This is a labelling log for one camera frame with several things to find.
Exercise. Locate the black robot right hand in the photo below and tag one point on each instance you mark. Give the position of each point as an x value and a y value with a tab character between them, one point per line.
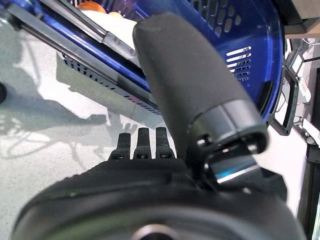
187	75

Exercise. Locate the blue plastic shopping basket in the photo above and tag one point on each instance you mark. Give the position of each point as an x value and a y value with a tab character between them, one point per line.
250	25

